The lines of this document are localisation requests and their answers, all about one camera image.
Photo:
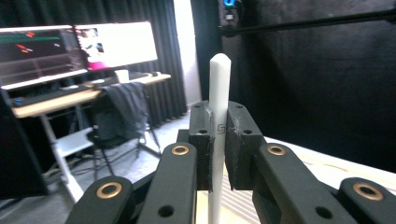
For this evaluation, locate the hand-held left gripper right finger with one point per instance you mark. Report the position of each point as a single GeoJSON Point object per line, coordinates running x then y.
{"type": "Point", "coordinates": [241, 146]}

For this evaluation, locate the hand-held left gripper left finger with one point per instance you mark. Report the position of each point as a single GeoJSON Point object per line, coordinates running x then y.
{"type": "Point", "coordinates": [204, 149]}

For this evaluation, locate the white chopstick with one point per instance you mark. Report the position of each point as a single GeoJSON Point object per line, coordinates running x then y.
{"type": "Point", "coordinates": [219, 81]}

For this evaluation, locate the black curtain panel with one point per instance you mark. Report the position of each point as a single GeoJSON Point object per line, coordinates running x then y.
{"type": "Point", "coordinates": [311, 93]}

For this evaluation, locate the dark grey jacket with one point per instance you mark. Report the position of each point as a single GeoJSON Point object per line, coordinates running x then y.
{"type": "Point", "coordinates": [127, 105]}

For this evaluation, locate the dark computer mouse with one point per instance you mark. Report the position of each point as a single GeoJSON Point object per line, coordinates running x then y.
{"type": "Point", "coordinates": [155, 74]}

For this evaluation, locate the black folding chair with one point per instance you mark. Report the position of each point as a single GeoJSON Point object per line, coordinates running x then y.
{"type": "Point", "coordinates": [102, 140]}

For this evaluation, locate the white cup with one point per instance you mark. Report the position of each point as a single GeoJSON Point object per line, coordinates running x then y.
{"type": "Point", "coordinates": [122, 76]}

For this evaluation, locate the bright-screen computer monitor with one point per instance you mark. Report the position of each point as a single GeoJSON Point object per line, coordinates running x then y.
{"type": "Point", "coordinates": [124, 43]}

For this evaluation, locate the black metal boom bar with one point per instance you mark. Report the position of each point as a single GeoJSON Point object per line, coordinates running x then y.
{"type": "Point", "coordinates": [311, 22]}

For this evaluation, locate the wooden desk with white legs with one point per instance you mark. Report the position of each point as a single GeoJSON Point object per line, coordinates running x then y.
{"type": "Point", "coordinates": [46, 105]}

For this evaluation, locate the black keyboard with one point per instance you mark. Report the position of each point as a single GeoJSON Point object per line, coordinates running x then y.
{"type": "Point", "coordinates": [46, 95]}

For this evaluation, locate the dark equipment cabinet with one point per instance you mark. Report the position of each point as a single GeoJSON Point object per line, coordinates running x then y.
{"type": "Point", "coordinates": [18, 155]}

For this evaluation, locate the dark-screen computer monitor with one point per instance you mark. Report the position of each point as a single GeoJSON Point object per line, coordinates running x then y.
{"type": "Point", "coordinates": [37, 56]}

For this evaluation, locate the black camera with blue light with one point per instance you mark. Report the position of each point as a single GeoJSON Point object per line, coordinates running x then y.
{"type": "Point", "coordinates": [229, 9]}

